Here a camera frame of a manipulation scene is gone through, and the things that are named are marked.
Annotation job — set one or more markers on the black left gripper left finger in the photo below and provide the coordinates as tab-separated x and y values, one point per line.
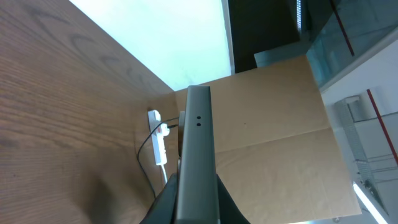
162	209

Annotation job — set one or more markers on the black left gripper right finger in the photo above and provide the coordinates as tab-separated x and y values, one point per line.
229	212

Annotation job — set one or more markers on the bronze Galaxy smartphone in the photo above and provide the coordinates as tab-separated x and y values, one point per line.
197	198

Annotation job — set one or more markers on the brown cardboard sheet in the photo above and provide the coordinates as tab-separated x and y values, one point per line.
274	146

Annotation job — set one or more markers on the white power strip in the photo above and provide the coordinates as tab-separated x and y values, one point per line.
157	137

